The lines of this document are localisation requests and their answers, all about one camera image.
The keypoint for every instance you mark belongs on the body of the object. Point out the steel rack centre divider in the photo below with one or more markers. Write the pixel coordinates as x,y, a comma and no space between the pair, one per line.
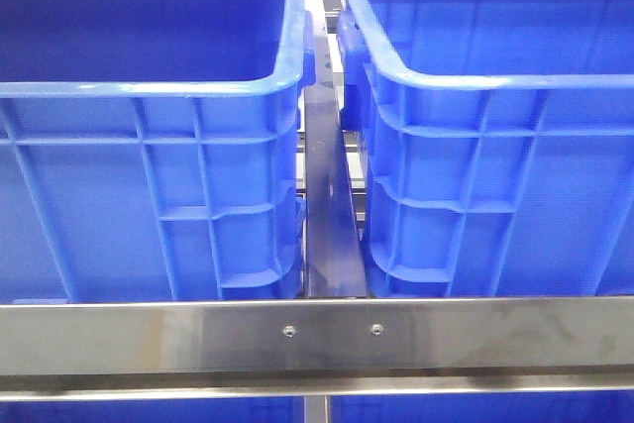
334,262

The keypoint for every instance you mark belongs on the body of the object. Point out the left blue plastic crate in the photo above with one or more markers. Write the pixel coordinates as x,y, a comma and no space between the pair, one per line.
148,149

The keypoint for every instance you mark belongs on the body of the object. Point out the blue plastic crate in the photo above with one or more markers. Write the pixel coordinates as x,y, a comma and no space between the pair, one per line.
148,149
499,143

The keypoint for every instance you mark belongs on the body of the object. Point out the right blue plastic crate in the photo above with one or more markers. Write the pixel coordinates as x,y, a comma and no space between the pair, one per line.
499,143

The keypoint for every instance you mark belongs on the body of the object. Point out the lower left blue crate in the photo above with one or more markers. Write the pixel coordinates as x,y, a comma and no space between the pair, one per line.
258,409

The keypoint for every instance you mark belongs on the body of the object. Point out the lower right blue crate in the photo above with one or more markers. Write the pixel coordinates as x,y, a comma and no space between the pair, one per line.
573,406

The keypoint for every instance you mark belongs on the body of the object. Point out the left rail screw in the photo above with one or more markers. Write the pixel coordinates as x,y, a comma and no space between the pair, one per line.
289,331

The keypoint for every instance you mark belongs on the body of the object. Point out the rail screw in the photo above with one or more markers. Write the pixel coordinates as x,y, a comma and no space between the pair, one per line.
376,329
289,331

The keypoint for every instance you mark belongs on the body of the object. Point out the right rail screw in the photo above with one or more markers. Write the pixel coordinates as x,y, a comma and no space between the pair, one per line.
376,329

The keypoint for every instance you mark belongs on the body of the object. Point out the steel rack front rail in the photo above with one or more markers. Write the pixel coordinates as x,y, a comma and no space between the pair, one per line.
236,348

